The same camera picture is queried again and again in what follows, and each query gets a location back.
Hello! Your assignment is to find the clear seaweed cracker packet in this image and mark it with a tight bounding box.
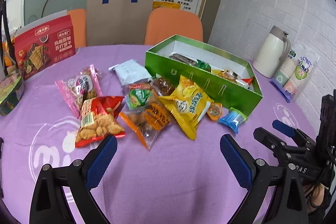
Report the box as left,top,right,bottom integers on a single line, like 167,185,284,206
212,69,250,89

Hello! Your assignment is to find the yellow potato chips bag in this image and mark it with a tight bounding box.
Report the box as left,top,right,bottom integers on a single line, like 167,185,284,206
159,76,214,140

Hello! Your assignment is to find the red white snack packet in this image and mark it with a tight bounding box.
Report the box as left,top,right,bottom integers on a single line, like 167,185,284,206
241,77,254,86

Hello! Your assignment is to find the green snack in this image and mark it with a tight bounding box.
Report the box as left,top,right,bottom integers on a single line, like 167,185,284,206
197,60,212,73

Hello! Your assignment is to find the person right hand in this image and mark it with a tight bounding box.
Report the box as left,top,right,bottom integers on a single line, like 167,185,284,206
303,184,329,212

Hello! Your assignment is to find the small blue candy packet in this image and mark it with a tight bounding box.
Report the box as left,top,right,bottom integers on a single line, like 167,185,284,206
218,107,248,134

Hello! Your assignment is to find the paper cups pack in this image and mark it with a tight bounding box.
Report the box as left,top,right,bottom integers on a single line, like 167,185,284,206
270,44,320,103

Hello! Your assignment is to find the small orange round snack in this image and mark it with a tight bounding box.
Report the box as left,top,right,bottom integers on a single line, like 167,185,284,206
207,102,223,121

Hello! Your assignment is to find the green gift box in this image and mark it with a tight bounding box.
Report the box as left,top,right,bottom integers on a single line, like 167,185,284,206
145,35,263,116

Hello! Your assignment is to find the white thermos jug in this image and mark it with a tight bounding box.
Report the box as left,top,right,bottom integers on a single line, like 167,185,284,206
252,26,291,79

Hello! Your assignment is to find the red fried snack bag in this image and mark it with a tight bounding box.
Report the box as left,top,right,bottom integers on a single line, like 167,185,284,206
75,96,125,148

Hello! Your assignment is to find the purple tablecloth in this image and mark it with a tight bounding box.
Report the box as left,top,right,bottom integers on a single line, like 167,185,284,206
0,44,318,224

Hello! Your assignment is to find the dark green tin box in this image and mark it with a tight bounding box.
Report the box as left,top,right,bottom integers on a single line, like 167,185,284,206
0,73,25,116

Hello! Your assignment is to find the pink lotus chips bag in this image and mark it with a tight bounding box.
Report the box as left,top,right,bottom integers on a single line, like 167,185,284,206
55,64,103,118

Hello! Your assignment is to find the clear orange snack bag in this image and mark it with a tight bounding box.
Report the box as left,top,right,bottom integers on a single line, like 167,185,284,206
119,102,174,151

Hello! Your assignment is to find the dark brown snack packet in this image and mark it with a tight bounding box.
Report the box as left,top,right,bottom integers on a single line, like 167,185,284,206
169,53,198,67

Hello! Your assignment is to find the green red small packet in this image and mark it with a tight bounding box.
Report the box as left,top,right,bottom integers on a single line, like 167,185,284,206
126,83,154,110

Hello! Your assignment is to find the white foil snack packet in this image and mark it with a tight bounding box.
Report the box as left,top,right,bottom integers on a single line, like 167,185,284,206
108,59,151,86

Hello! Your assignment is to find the red cracker box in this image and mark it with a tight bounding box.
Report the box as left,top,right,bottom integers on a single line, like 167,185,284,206
14,15,76,80

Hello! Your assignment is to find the right orange chair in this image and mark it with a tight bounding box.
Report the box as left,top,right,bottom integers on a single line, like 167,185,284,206
144,7,203,46

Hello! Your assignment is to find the orange chair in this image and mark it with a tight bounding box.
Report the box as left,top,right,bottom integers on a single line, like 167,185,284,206
67,9,87,48
144,7,203,46

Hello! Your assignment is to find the left orange chair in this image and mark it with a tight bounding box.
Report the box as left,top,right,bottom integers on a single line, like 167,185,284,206
67,9,87,48

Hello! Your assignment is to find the brown paper bag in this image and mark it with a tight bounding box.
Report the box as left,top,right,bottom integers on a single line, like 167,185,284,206
86,0,153,46

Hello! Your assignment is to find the black tracker camera box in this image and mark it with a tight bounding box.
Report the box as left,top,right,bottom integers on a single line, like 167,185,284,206
315,95,335,161

